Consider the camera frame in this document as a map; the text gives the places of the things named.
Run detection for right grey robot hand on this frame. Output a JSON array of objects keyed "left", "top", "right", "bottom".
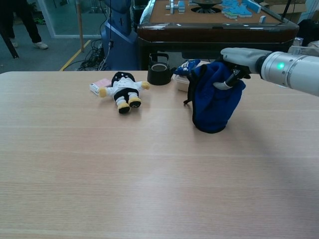
[{"left": 213, "top": 47, "right": 273, "bottom": 90}]

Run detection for blue cloth pouch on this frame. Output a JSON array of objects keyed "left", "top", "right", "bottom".
[{"left": 183, "top": 61, "right": 246, "bottom": 134}]

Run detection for dark brown mahjong table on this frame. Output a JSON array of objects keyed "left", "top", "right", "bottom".
[{"left": 137, "top": 0, "right": 300, "bottom": 72}]

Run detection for blue mahjong tile pile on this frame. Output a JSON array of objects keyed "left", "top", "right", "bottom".
[{"left": 221, "top": 0, "right": 263, "bottom": 20}]

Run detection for blue snack packet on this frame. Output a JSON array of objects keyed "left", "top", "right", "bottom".
[{"left": 173, "top": 59, "right": 202, "bottom": 76}]

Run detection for clear plastic basket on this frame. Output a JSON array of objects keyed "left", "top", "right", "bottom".
[{"left": 289, "top": 37, "right": 319, "bottom": 55}]

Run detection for black mahjong centre dish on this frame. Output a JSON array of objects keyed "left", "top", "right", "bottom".
[{"left": 190, "top": 0, "right": 224, "bottom": 13}]

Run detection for beige lunch box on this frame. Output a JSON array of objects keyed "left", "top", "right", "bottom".
[{"left": 172, "top": 59, "right": 212, "bottom": 92}]

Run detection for stacked blue mahjong tiles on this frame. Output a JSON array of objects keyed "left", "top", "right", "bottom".
[{"left": 165, "top": 0, "right": 186, "bottom": 13}]

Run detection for black teapot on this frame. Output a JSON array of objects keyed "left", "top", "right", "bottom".
[{"left": 147, "top": 52, "right": 177, "bottom": 86}]

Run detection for plush doll white shirt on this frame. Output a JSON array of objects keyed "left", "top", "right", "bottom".
[{"left": 98, "top": 71, "right": 151, "bottom": 115}]

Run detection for pink tissue pack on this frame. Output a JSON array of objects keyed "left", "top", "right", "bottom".
[{"left": 89, "top": 78, "right": 112, "bottom": 96}]

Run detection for wooden pole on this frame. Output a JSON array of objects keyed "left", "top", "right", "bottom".
[{"left": 76, "top": 0, "right": 85, "bottom": 53}]

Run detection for person in black trousers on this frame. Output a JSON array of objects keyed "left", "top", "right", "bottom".
[{"left": 0, "top": 0, "right": 49, "bottom": 50}]

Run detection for black floor cable bundle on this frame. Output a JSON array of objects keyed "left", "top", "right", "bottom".
[{"left": 78, "top": 39, "right": 108, "bottom": 72}]

